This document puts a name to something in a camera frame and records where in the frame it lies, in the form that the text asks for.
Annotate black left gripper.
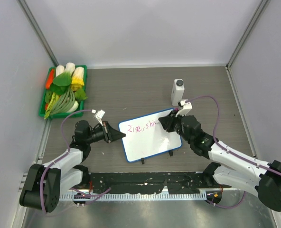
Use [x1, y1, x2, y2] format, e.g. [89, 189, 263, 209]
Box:
[85, 121, 125, 144]

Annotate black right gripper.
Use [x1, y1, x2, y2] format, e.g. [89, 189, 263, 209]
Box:
[159, 110, 193, 144]

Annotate blue-framed whiteboard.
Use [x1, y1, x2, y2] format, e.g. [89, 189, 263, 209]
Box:
[118, 108, 182, 162]

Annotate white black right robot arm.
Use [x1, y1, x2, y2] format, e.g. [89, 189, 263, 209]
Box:
[159, 111, 281, 212]

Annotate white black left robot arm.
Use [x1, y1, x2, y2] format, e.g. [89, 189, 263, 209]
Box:
[19, 120, 126, 213]

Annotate white bottle black cap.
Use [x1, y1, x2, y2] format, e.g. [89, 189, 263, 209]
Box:
[171, 79, 185, 106]

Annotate green toy bean bundle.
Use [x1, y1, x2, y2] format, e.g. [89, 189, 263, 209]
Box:
[50, 88, 79, 115]

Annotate yellow white toy napa cabbage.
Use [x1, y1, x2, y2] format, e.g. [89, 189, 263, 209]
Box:
[71, 67, 84, 92]

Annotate yellow green toy stalks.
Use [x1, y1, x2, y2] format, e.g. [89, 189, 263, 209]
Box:
[44, 93, 60, 119]

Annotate green plastic vegetable tray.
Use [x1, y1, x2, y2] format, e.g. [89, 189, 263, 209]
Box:
[38, 65, 87, 119]

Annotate white green toy cabbage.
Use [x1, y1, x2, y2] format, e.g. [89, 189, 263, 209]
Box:
[64, 62, 75, 75]

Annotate orange toy carrot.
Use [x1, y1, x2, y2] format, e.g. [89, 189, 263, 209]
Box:
[45, 68, 55, 90]

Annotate white toy bok choy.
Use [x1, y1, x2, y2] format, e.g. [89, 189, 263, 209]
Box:
[55, 65, 65, 77]

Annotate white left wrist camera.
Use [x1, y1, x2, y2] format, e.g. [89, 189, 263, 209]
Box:
[92, 109, 105, 125]

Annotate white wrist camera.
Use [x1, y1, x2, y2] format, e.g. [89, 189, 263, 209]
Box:
[176, 99, 192, 117]
[92, 109, 105, 125]

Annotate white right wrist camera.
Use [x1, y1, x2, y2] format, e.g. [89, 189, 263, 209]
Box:
[176, 99, 192, 117]

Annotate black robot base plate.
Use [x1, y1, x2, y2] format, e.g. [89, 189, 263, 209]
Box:
[72, 172, 230, 194]

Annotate white slotted cable duct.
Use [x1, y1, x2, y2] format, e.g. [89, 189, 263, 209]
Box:
[30, 191, 207, 201]

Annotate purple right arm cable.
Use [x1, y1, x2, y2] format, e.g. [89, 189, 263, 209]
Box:
[187, 95, 281, 210]

